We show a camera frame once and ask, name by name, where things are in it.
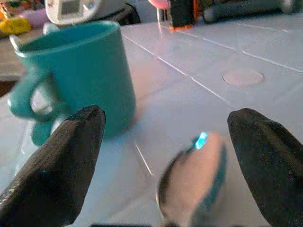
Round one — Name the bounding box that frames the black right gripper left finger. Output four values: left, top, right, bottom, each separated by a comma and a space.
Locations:
0, 105, 107, 227

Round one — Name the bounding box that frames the teal ceramic mug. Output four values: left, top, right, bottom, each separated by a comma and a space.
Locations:
8, 20, 137, 147

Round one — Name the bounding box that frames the purple plastic bowl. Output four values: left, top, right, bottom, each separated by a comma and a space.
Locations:
20, 9, 49, 29

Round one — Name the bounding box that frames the silver metal spoon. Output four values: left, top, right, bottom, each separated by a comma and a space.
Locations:
155, 131, 228, 227

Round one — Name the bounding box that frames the yellow kitchen wipes pack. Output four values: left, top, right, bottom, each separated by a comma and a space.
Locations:
0, 17, 32, 36

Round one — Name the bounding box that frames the pink fan on white stand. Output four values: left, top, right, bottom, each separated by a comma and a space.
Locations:
148, 0, 171, 26

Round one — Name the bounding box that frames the dark grey cylindrical object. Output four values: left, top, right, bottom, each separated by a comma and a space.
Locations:
203, 0, 303, 23

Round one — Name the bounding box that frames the grey top wooden table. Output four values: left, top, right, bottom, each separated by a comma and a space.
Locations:
0, 33, 28, 97

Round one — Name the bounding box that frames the white folding table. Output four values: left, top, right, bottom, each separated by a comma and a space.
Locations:
0, 13, 303, 227

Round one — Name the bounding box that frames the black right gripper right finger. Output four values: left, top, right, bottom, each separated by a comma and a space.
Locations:
227, 108, 303, 227

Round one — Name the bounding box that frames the white kitchen food processor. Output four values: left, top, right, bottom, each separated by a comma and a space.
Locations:
45, 0, 126, 26

